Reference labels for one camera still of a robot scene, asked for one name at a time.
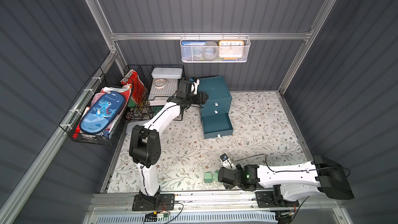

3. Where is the white lidded plastic container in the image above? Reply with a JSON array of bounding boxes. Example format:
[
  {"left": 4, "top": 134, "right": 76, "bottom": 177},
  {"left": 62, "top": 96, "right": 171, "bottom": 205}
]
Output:
[{"left": 151, "top": 67, "right": 183, "bottom": 79}]

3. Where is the clear tape roll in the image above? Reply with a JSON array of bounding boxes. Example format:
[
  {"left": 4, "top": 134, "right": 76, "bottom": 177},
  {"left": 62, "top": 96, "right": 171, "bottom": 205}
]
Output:
[{"left": 153, "top": 78, "right": 167, "bottom": 89}]

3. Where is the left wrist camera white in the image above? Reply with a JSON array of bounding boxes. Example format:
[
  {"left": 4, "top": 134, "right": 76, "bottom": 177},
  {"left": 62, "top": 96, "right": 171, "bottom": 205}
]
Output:
[{"left": 190, "top": 77, "right": 200, "bottom": 95}]

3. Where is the white wire wall basket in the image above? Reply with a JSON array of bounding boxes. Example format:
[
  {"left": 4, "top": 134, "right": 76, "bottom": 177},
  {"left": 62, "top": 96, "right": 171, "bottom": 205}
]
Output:
[{"left": 180, "top": 35, "right": 251, "bottom": 63}]

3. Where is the red white booklet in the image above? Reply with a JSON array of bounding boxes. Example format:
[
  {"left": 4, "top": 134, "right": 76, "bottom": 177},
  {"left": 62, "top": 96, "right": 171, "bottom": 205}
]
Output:
[{"left": 120, "top": 69, "right": 147, "bottom": 105}]

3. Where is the blue box in basket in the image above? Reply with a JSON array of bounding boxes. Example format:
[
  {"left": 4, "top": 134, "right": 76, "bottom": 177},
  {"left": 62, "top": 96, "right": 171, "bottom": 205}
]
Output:
[{"left": 180, "top": 40, "right": 206, "bottom": 62}]

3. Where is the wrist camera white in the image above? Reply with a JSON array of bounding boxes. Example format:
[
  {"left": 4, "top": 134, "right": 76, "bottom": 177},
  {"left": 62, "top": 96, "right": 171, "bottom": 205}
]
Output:
[
  {"left": 220, "top": 153, "right": 236, "bottom": 170},
  {"left": 190, "top": 77, "right": 200, "bottom": 95}
]

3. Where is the white flat box on table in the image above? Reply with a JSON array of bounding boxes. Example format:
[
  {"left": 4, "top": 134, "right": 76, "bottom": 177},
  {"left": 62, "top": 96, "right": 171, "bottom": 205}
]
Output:
[{"left": 125, "top": 121, "right": 143, "bottom": 134}]

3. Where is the teal drawer cabinet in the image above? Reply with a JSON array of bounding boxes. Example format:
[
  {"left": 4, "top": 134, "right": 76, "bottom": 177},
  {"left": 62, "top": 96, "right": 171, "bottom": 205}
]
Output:
[{"left": 199, "top": 76, "right": 233, "bottom": 139}]

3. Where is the blue dinosaur pencil case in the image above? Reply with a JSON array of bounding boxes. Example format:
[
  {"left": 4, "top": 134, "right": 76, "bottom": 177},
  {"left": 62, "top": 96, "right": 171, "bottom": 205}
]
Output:
[{"left": 79, "top": 91, "right": 125, "bottom": 135}]

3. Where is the grey tape roll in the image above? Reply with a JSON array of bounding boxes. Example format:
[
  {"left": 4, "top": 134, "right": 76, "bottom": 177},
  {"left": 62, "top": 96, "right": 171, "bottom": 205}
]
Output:
[{"left": 202, "top": 41, "right": 219, "bottom": 61}]

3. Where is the green plug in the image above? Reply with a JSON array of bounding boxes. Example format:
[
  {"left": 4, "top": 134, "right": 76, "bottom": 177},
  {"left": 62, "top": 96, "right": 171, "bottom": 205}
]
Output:
[
  {"left": 212, "top": 170, "right": 219, "bottom": 181},
  {"left": 204, "top": 172, "right": 213, "bottom": 184}
]

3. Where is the black wire desk organizer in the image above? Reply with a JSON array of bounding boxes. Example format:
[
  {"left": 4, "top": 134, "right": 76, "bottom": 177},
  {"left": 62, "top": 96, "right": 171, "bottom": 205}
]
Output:
[{"left": 124, "top": 64, "right": 185, "bottom": 121}]

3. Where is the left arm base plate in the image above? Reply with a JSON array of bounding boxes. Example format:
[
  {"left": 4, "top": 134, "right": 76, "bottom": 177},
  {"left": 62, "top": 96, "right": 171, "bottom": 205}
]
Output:
[{"left": 132, "top": 192, "right": 175, "bottom": 212}]

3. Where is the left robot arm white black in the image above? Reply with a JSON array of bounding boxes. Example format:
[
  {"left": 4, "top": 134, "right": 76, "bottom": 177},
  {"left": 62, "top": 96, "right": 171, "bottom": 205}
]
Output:
[{"left": 129, "top": 77, "right": 208, "bottom": 199}]

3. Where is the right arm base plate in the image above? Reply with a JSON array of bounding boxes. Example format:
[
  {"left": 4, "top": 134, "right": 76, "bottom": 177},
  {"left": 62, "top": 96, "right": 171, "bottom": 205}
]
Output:
[{"left": 255, "top": 191, "right": 300, "bottom": 208}]

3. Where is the black wire side basket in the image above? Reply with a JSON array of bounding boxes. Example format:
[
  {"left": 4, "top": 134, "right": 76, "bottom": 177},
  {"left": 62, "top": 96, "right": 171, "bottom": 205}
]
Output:
[{"left": 60, "top": 69, "right": 134, "bottom": 146}]

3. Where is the yellow white alarm clock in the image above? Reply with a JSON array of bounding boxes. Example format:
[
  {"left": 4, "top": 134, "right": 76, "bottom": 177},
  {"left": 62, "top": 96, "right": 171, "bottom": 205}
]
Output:
[{"left": 218, "top": 40, "right": 245, "bottom": 59}]

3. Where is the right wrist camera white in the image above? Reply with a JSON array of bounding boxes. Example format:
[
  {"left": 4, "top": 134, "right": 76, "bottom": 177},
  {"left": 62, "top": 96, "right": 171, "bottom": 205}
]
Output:
[{"left": 220, "top": 153, "right": 236, "bottom": 170}]

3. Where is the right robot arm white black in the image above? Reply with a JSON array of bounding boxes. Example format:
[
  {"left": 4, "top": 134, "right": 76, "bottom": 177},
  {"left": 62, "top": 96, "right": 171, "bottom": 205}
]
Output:
[{"left": 218, "top": 154, "right": 354, "bottom": 202}]

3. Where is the floral table mat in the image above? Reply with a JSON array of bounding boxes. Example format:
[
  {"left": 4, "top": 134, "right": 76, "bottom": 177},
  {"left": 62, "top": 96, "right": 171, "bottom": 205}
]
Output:
[{"left": 107, "top": 91, "right": 321, "bottom": 194}]

